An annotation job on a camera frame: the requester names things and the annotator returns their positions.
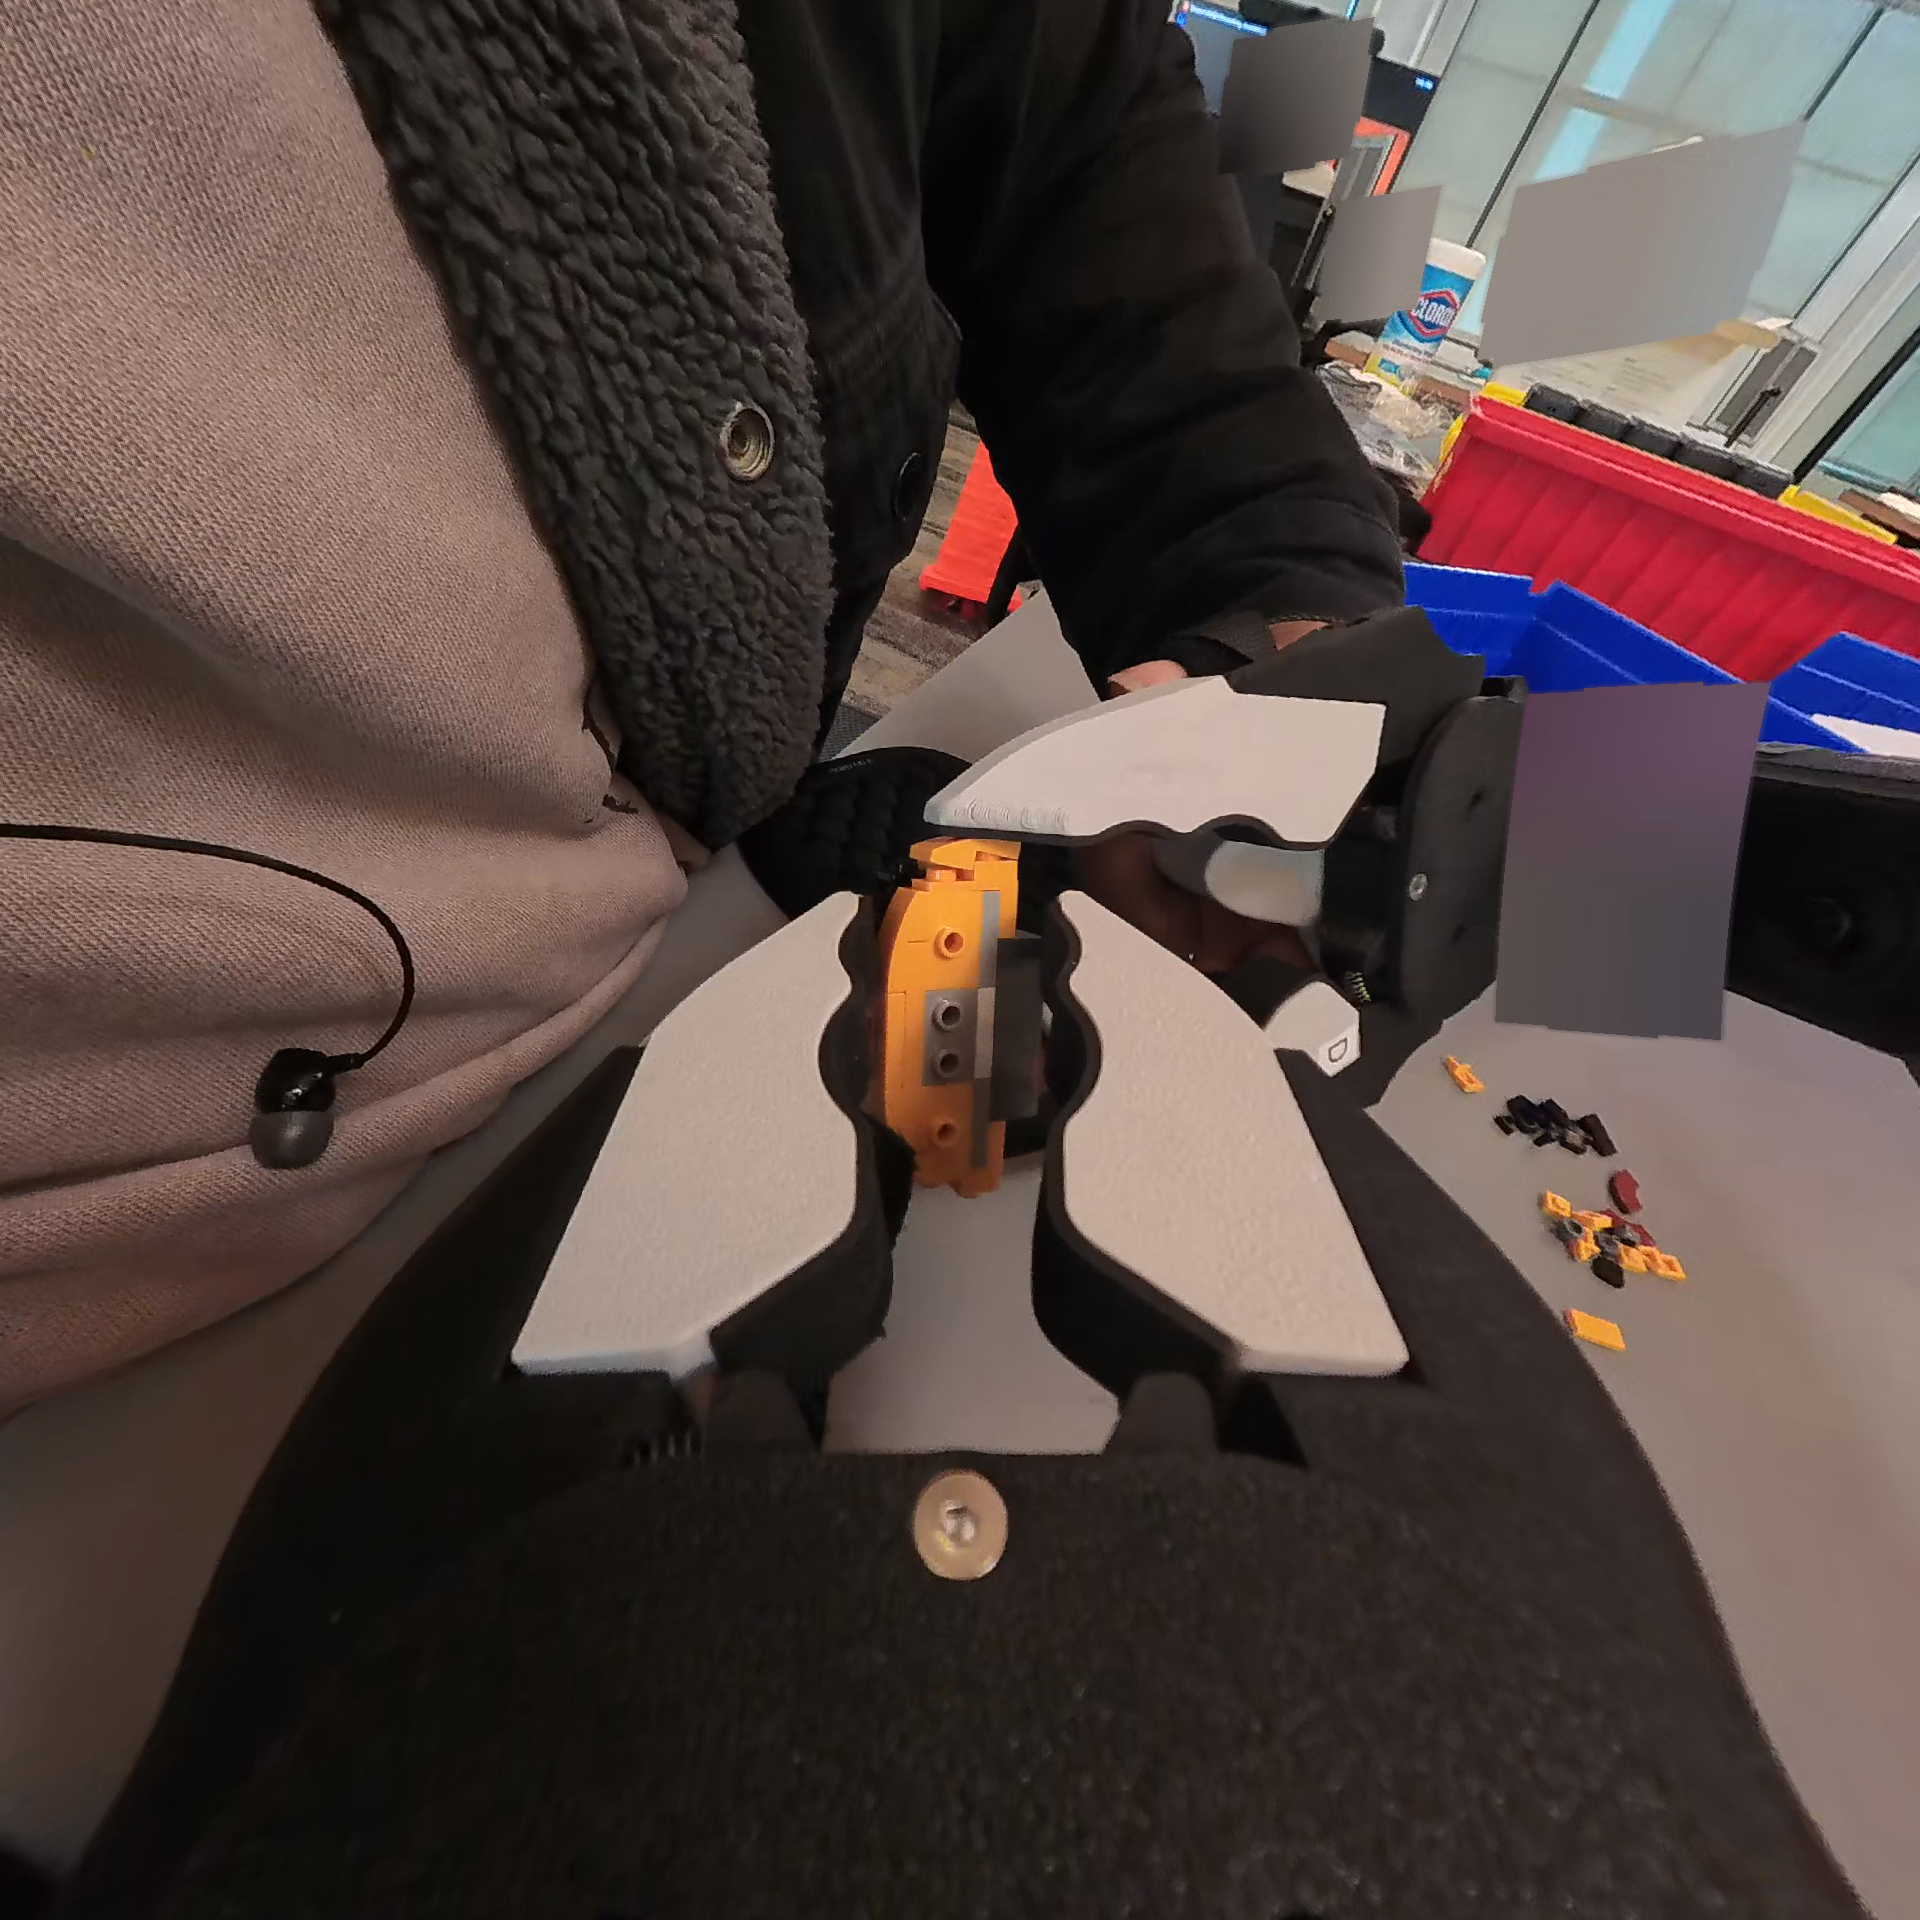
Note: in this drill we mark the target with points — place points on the black quilted cloth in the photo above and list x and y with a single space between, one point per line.
840 819

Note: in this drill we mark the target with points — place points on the orange flat lego tile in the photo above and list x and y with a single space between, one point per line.
1594 1329

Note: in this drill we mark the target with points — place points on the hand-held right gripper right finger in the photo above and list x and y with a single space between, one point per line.
1214 1202

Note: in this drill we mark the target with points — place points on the pile of small lego pieces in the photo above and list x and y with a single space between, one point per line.
1605 1231

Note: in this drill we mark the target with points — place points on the person's left forearm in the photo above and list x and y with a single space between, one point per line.
1142 377

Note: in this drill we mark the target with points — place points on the white paper sheets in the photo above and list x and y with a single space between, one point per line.
1875 734

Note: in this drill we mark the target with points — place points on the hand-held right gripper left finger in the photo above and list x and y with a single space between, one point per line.
704 1202

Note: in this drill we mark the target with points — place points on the orange traffic cone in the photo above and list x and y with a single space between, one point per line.
975 525

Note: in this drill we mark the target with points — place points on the row of black cases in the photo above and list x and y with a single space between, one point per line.
1651 436

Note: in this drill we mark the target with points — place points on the person's black fleece jacket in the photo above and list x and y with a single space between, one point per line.
629 377

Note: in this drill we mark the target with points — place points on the yellow plastic bin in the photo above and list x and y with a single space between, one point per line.
1838 513

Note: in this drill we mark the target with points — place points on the orange lego car section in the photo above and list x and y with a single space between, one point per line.
915 1021

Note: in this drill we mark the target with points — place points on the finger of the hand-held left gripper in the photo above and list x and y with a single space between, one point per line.
1319 1028
1170 757

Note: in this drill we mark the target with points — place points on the white wipes canister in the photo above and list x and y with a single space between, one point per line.
1424 316

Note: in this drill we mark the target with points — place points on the person's left hand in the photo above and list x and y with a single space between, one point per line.
1201 915

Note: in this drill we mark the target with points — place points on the person's beige hoodie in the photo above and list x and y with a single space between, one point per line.
270 676

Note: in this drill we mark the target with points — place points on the red plastic bin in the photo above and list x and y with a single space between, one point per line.
1651 557

